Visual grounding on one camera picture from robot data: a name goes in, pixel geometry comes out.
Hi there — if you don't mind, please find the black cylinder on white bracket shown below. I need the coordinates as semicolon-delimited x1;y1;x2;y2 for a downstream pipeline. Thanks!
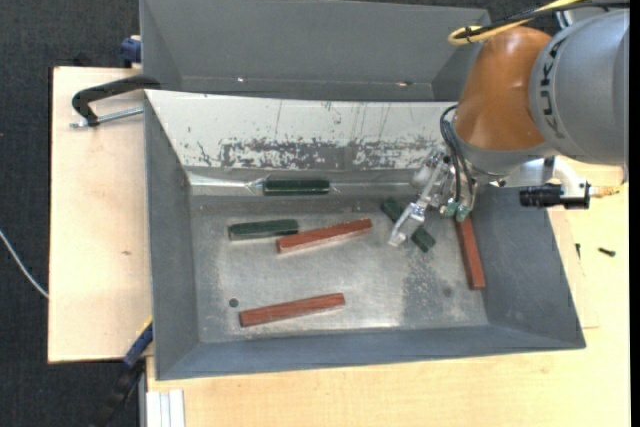
513;157;617;211

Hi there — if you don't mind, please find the red-brown flat block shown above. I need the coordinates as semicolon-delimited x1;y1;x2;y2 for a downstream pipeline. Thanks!
238;292;347;329
275;218;374;255
453;215;487;291

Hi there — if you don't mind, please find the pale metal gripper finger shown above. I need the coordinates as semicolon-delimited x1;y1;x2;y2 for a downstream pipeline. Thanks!
387;208;417;248
406;201;431;239

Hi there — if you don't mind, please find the dark green flat block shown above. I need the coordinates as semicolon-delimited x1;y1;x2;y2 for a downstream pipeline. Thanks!
380;197;437;254
228;218;300;242
262;178;332;197

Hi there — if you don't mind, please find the grey metal bin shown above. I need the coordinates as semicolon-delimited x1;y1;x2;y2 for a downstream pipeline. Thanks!
138;0;587;381

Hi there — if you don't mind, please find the pale wood board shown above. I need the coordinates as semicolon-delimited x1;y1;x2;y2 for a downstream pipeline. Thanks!
47;66;154;364

